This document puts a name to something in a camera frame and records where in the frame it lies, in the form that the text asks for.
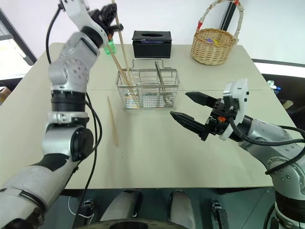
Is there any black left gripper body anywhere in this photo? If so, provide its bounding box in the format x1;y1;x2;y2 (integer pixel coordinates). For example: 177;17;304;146
91;4;118;29

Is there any dark side table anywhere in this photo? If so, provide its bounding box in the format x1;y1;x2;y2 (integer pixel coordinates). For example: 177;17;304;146
251;58;305;128

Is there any black metal frame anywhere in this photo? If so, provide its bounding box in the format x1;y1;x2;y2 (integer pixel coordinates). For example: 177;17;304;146
0;6;38;66

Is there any wooden chopstick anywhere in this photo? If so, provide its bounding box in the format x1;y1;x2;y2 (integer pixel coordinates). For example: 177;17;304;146
111;0;132;77
106;44;139;96
107;96;119;146

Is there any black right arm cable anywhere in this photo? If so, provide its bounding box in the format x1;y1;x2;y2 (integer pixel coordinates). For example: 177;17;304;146
224;100;305;175

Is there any black floor bracket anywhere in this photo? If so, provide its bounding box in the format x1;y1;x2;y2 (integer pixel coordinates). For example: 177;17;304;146
211;200;231;229
82;198;94;212

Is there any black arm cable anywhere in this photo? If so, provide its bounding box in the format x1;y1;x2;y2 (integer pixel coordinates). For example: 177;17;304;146
45;6;103;229
224;100;305;175

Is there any blue white small item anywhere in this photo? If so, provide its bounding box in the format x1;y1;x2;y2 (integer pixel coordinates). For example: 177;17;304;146
266;80;282;93

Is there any black tissue box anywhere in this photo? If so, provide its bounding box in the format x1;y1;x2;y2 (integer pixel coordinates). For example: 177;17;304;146
132;30;173;59

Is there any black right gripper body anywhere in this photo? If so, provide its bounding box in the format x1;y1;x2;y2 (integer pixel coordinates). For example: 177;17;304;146
199;97;236;142

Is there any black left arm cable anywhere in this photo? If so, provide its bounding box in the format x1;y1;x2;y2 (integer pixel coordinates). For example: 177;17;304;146
45;6;103;229

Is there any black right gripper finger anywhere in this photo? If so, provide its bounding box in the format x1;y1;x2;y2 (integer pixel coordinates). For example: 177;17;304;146
185;91;219;108
170;111;208;140

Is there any thin white wire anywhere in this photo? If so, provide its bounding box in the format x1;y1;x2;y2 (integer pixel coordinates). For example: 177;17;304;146
67;195;95;219

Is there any metal wire basket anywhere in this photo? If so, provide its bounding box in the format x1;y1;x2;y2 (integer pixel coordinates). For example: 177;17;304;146
116;59;181;112

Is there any grey rounded robot foot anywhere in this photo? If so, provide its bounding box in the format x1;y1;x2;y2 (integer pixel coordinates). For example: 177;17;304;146
99;189;144;222
167;189;196;229

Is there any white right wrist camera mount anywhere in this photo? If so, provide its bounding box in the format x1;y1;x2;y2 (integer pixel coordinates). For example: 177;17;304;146
218;77;250;141

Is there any black aluminium frame post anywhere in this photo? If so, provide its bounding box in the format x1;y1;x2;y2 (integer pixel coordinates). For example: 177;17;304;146
219;0;239;31

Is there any brown cardboard box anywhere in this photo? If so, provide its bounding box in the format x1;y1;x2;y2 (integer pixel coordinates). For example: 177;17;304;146
0;86;12;104

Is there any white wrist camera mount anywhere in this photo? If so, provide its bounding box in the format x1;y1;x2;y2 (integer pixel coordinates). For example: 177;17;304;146
58;0;107;39
218;77;250;141

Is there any woven wicker handle basket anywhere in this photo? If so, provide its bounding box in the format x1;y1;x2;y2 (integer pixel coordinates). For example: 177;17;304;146
190;0;245;66

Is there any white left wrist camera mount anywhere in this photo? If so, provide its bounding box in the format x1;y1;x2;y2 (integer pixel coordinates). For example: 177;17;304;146
58;0;107;39

